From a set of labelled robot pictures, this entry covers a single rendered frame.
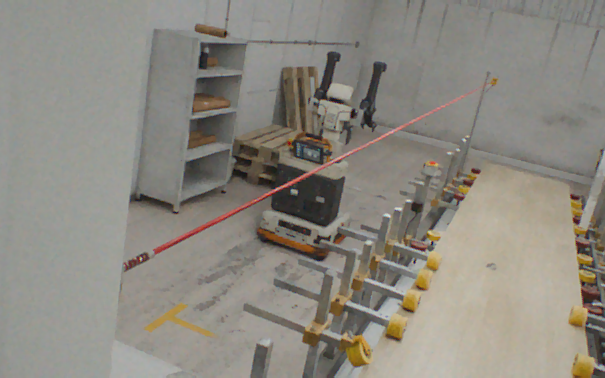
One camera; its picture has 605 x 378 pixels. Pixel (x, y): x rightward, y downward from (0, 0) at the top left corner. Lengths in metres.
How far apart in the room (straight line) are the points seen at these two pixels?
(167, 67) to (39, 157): 5.11
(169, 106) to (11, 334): 5.13
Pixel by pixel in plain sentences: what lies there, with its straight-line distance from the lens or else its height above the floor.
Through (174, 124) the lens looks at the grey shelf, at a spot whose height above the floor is 0.80.
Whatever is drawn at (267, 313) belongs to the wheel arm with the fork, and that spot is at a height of 0.96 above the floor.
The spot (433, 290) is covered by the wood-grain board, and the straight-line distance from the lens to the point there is 2.71.
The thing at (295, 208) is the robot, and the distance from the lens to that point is 4.97.
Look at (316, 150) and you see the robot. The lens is 4.73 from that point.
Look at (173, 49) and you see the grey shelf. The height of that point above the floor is 1.42.
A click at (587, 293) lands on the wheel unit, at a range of 3.27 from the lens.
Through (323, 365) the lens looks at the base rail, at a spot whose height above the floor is 0.70.
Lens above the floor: 1.98
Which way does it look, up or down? 17 degrees down
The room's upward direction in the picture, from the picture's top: 11 degrees clockwise
